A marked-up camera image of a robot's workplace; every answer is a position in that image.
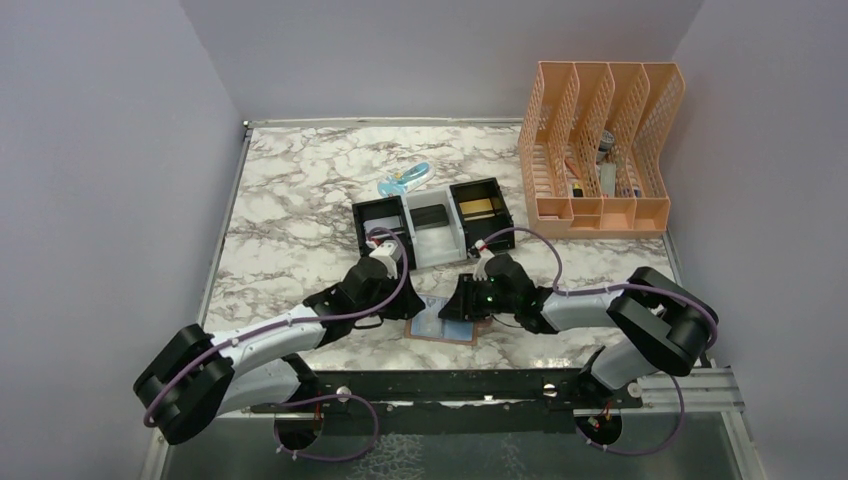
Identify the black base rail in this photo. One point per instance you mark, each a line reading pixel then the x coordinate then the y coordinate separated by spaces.
pixel 556 388

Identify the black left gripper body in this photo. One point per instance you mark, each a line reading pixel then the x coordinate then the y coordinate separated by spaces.
pixel 386 288

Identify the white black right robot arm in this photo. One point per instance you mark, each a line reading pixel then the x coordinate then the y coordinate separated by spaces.
pixel 665 328

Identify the blue item in organizer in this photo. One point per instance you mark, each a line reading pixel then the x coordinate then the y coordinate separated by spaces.
pixel 630 192

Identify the peach plastic file organizer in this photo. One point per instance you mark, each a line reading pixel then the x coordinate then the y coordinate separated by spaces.
pixel 590 147

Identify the silver VIP card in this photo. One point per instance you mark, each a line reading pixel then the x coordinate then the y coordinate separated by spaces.
pixel 427 323

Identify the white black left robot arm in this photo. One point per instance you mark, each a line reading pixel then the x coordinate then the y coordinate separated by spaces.
pixel 199 376

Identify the brown leather card holder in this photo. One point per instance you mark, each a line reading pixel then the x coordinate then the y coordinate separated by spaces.
pixel 460 333

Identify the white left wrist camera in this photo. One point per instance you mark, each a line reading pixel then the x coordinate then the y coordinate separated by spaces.
pixel 387 252

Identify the grey staples box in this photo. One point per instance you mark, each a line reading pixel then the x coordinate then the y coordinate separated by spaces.
pixel 607 172

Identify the gold credit card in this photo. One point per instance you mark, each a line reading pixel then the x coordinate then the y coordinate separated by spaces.
pixel 477 209

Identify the blue packaged tool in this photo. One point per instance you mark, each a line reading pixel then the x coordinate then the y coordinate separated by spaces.
pixel 402 182

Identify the white tray bin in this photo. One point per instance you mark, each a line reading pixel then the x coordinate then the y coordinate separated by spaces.
pixel 436 246

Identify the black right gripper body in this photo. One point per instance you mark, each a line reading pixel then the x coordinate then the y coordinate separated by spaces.
pixel 485 300

